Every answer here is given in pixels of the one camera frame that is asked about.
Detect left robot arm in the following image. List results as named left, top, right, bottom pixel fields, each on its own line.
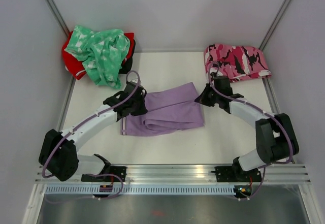
left=39, top=82, right=147, bottom=182

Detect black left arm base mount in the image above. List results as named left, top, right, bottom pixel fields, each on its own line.
left=81, top=166, right=127, bottom=182

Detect aluminium frame post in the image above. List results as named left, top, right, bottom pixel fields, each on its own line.
left=259, top=0, right=293, bottom=51
left=45, top=0, right=70, bottom=37

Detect white slotted cable duct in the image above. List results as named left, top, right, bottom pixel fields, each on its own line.
left=45, top=184, right=235, bottom=196

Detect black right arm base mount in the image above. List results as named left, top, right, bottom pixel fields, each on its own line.
left=211, top=166, right=262, bottom=183

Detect aluminium frame post right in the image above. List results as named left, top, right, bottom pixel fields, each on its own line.
left=259, top=0, right=293, bottom=51

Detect red garment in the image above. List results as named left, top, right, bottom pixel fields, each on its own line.
left=61, top=31, right=135, bottom=80

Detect aluminium frame post left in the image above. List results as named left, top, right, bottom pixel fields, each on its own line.
left=45, top=0, right=70, bottom=37

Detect purple trousers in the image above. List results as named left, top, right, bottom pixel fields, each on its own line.
left=120, top=82, right=205, bottom=137

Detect pink camouflage trousers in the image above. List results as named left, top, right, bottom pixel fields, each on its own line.
left=204, top=44, right=272, bottom=82

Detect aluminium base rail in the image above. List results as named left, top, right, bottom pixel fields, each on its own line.
left=35, top=164, right=311, bottom=184

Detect green tie-dye garment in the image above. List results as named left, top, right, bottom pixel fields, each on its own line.
left=65, top=25, right=131, bottom=89

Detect black garment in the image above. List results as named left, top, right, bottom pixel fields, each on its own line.
left=119, top=39, right=136, bottom=75

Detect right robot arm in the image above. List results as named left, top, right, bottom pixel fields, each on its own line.
left=195, top=76, right=300, bottom=181

